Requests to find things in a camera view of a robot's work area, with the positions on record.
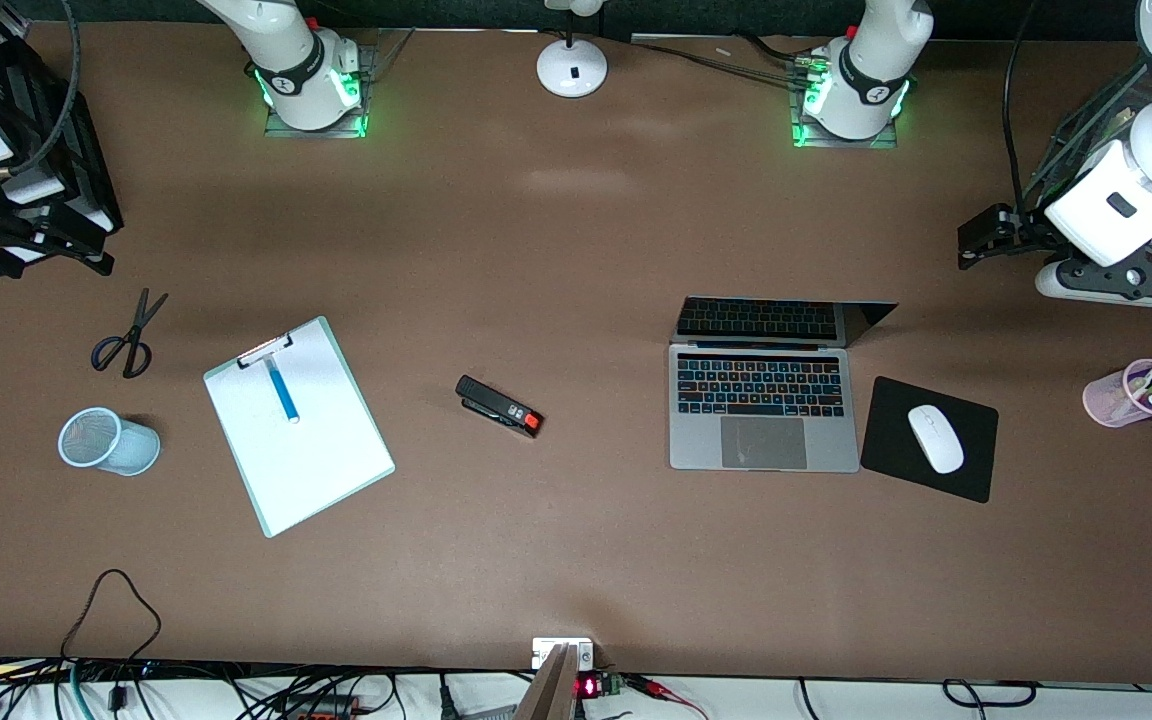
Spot blue marker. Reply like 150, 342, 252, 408
265, 358, 301, 424

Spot silver laptop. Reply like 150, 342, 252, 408
669, 296, 899, 473

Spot black stacked paper tray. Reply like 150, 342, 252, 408
0, 25, 125, 279

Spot pink translucent pen cup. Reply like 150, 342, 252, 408
1083, 358, 1152, 429

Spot black scissors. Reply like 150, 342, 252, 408
91, 288, 169, 379

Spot black mesh desk organizer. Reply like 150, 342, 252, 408
1026, 50, 1152, 263

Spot white computer mouse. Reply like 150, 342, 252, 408
908, 404, 965, 475

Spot blue mesh pen cup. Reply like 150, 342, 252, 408
58, 407, 161, 477

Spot black mouse pad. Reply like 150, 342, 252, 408
860, 376, 999, 504

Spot white clipboard with green edge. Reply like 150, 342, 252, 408
203, 316, 396, 539

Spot white round lamp base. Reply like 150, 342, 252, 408
536, 0, 609, 99

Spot black stapler with red end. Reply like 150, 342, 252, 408
455, 375, 544, 439

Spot black orange power strip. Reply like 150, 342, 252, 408
281, 695, 362, 720

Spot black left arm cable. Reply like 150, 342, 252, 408
1001, 0, 1047, 216

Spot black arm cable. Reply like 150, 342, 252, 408
1001, 0, 1047, 216
6, 0, 82, 179

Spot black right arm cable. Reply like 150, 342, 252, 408
6, 0, 82, 179

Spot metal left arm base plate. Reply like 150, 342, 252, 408
791, 55, 899, 151

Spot black cables at arm base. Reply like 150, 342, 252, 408
631, 35, 815, 91

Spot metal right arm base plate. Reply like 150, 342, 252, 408
264, 30, 413, 139

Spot black looped cable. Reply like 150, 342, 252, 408
61, 568, 162, 663

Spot black flat cable loop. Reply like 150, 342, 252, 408
941, 679, 1039, 707

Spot red clip wires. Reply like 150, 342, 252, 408
626, 675, 709, 720

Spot white mounting bracket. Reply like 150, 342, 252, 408
532, 638, 595, 671

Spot grey camera post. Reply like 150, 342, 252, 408
514, 645, 577, 720

